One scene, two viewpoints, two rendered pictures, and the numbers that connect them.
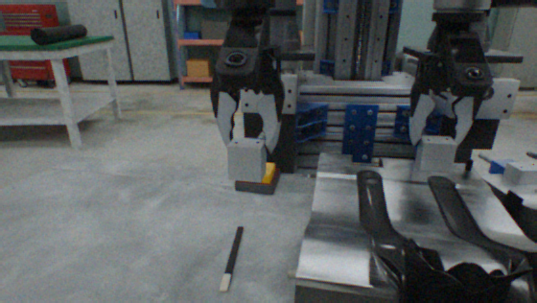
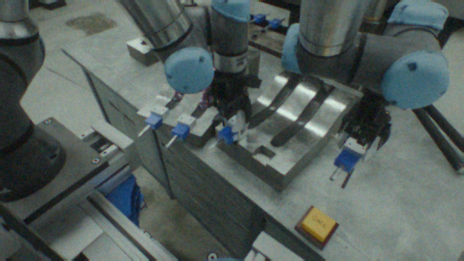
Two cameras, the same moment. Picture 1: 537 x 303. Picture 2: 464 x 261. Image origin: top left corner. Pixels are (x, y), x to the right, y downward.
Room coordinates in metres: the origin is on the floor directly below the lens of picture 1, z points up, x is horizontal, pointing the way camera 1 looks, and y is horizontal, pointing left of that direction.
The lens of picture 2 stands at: (0.99, 0.00, 1.45)
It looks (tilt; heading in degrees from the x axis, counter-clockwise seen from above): 44 degrees down; 212
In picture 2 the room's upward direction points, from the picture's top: straight up
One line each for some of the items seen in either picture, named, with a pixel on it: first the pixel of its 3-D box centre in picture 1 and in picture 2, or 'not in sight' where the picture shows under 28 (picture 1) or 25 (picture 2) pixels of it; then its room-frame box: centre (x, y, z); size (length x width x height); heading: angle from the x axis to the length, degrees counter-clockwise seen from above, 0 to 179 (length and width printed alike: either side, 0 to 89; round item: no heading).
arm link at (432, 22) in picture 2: not in sight; (407, 39); (0.48, 0.03, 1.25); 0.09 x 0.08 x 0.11; 10
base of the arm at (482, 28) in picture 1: (460, 30); (7, 151); (0.94, -0.51, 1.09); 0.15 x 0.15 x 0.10
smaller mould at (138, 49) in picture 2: not in sight; (154, 47); (0.16, -0.97, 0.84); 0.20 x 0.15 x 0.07; 168
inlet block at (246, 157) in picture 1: (255, 148); (343, 163); (0.50, 0.02, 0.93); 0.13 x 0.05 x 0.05; 168
